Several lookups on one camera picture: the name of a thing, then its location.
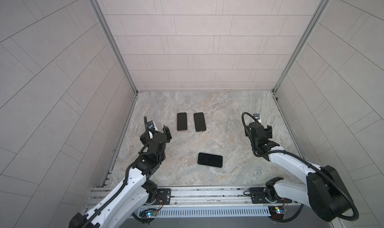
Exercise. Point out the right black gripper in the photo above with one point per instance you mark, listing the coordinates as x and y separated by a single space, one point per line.
247 131

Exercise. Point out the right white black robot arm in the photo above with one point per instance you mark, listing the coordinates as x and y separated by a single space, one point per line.
321 188

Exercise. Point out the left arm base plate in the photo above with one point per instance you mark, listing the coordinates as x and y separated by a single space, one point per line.
161 197

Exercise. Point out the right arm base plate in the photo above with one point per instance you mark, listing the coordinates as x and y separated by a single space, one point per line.
259 196

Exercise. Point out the aluminium mounting rail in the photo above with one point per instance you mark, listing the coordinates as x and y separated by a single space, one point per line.
200 197

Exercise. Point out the right green circuit board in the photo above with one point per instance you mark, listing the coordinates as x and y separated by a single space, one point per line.
277 212

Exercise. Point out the left green circuit board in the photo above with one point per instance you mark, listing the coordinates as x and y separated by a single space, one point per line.
149 213

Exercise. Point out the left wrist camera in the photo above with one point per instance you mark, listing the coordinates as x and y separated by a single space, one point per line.
151 126

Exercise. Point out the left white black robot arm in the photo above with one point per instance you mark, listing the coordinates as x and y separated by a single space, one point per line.
134 190

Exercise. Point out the purple phone black screen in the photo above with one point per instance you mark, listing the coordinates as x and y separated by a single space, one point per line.
182 122

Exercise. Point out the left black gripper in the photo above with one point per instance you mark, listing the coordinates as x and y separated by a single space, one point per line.
168 135

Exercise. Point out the green circuit board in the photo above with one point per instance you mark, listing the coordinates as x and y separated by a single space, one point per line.
149 213
277 212

